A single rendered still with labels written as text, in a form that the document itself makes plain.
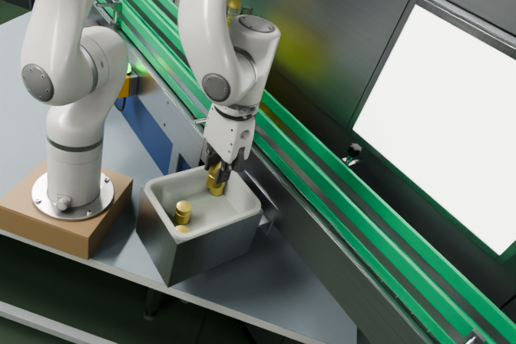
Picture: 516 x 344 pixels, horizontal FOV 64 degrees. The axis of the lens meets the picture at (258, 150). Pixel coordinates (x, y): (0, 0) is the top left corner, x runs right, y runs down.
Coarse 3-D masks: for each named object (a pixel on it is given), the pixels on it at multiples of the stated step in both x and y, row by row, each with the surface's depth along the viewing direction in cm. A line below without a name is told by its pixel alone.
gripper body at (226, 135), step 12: (216, 108) 73; (216, 120) 77; (228, 120) 74; (240, 120) 73; (252, 120) 74; (204, 132) 82; (216, 132) 78; (228, 132) 75; (240, 132) 74; (252, 132) 75; (216, 144) 79; (228, 144) 76; (240, 144) 75; (228, 156) 77
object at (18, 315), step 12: (0, 312) 139; (12, 312) 139; (24, 312) 140; (24, 324) 140; (36, 324) 138; (48, 324) 139; (60, 324) 140; (60, 336) 140; (72, 336) 138; (84, 336) 139; (96, 336) 140
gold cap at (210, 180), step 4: (212, 164) 85; (216, 164) 85; (220, 164) 86; (212, 168) 84; (216, 168) 85; (208, 172) 85; (212, 172) 84; (216, 172) 84; (208, 176) 85; (212, 176) 84; (208, 180) 86; (212, 180) 85; (208, 184) 86; (212, 184) 85; (216, 184) 85; (220, 184) 86; (212, 188) 86; (216, 188) 86
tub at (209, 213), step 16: (176, 176) 93; (192, 176) 96; (160, 192) 93; (176, 192) 96; (192, 192) 100; (208, 192) 102; (224, 192) 102; (240, 192) 97; (160, 208) 85; (192, 208) 96; (208, 208) 98; (224, 208) 99; (240, 208) 98; (256, 208) 92; (176, 224) 92; (192, 224) 93; (208, 224) 94; (224, 224) 86
